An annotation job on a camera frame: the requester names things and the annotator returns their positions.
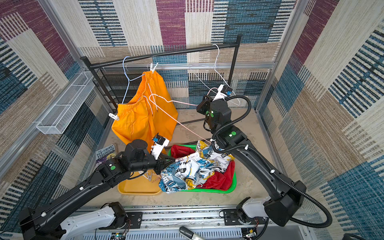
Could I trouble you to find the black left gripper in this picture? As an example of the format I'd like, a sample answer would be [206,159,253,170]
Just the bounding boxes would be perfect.
[130,153,177,176]

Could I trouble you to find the white blue patterned shorts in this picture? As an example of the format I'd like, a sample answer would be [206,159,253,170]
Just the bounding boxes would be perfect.
[158,139,236,194]

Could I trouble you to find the white plastic hanger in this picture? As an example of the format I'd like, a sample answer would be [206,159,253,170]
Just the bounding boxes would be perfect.
[188,43,242,106]

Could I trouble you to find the red shorts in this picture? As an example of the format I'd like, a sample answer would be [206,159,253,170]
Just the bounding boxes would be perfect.
[170,144,236,191]

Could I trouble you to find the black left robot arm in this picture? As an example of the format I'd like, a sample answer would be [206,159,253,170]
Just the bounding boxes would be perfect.
[19,140,176,240]

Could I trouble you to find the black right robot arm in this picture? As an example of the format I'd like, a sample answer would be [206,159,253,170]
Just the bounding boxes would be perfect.
[197,95,306,227]

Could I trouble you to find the white clothespin on orange shorts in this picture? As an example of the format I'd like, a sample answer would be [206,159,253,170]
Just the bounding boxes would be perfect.
[109,113,120,121]

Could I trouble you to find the green plastic basket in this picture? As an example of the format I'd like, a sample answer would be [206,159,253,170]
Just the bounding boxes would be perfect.
[167,143,238,194]

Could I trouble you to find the yellow plastic tray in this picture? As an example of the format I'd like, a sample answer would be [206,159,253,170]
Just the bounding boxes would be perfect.
[118,170,162,196]

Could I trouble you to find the colourful book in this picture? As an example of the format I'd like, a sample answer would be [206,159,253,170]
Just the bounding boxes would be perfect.
[95,144,116,167]

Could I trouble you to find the black clothes rack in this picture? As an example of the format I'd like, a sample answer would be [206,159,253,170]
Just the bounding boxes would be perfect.
[79,33,243,148]

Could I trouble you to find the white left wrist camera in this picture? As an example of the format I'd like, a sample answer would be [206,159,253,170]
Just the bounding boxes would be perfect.
[151,134,170,160]

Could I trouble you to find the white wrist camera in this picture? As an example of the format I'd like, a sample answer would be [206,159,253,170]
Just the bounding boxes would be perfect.
[151,134,170,160]
[213,85,233,101]

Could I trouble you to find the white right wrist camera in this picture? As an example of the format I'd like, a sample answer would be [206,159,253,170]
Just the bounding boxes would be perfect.
[213,85,233,101]

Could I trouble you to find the black corrugated cable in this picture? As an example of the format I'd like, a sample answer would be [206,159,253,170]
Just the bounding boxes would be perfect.
[211,95,333,229]

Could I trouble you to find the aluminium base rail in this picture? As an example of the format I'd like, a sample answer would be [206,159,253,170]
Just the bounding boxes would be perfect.
[68,204,301,240]

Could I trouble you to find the blue wire hanger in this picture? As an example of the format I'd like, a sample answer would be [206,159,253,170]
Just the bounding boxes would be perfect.
[122,56,144,104]

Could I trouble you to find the black wire shoe shelf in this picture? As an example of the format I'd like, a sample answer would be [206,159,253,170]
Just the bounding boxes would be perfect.
[94,67,146,113]

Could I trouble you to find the white wire mesh basket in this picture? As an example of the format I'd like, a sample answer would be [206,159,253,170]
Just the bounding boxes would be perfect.
[37,72,94,135]

